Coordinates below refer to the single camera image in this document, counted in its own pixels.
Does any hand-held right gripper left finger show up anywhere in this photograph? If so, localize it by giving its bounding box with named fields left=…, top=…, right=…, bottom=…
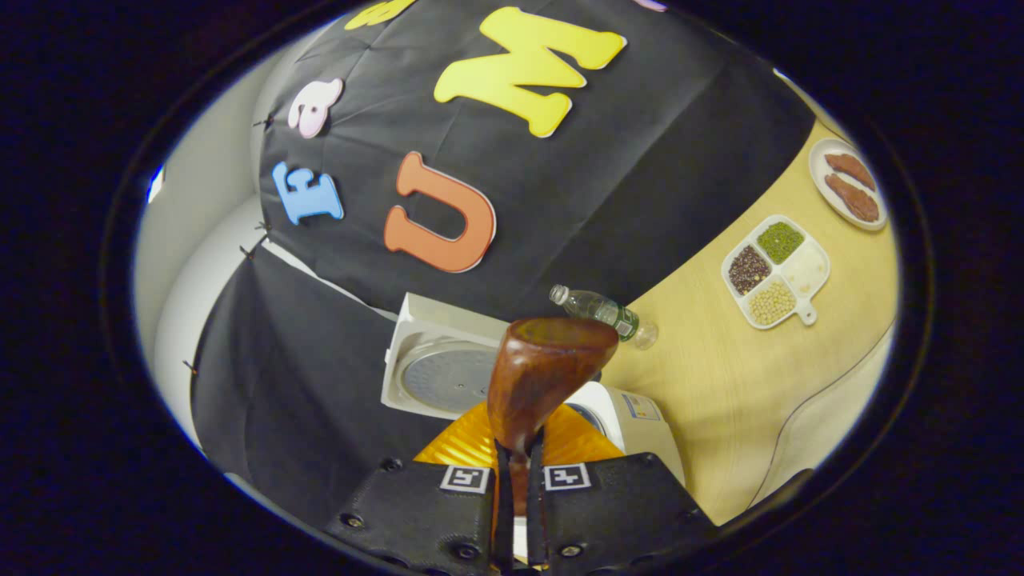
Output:
left=324, top=400, right=514, bottom=576

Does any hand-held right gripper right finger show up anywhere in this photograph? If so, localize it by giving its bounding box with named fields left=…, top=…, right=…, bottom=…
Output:
left=524, top=404, right=717, bottom=573

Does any white rice cooker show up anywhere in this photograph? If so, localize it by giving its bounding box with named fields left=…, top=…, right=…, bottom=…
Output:
left=381, top=292, right=686, bottom=561

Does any brown wooden spoon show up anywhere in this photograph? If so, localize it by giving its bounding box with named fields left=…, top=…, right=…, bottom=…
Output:
left=486, top=317, right=620, bottom=517

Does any clear plastic water bottle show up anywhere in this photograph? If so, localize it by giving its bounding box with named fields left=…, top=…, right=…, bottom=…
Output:
left=549, top=284, right=659, bottom=351

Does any white divided grain tray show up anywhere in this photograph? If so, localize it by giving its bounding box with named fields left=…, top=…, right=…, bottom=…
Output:
left=721, top=214, right=831, bottom=330

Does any black backdrop cloth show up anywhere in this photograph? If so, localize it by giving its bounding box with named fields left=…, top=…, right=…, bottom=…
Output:
left=190, top=0, right=817, bottom=513

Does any white round plate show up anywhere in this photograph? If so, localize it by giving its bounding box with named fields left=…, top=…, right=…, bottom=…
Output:
left=809, top=138, right=889, bottom=233

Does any brown meat piece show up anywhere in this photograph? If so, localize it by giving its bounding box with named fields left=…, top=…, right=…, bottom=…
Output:
left=825, top=173, right=880, bottom=223
left=824, top=153, right=877, bottom=191

